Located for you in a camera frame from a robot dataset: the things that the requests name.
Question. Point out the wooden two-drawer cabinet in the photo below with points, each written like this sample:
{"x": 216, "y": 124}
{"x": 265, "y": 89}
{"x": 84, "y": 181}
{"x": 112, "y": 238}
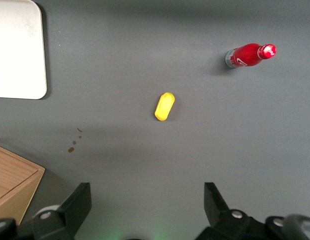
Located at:
{"x": 12, "y": 180}

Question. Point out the white rectangular tray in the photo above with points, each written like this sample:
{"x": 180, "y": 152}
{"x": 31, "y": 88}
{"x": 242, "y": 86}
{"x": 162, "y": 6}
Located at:
{"x": 17, "y": 50}

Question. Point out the small yellow oval object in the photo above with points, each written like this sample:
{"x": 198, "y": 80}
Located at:
{"x": 164, "y": 107}

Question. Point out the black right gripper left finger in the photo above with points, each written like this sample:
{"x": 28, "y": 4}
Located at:
{"x": 70, "y": 215}

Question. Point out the red coke bottle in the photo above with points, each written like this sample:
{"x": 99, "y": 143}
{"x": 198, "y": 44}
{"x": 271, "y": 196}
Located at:
{"x": 247, "y": 55}

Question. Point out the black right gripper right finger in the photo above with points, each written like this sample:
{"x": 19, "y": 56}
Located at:
{"x": 220, "y": 220}

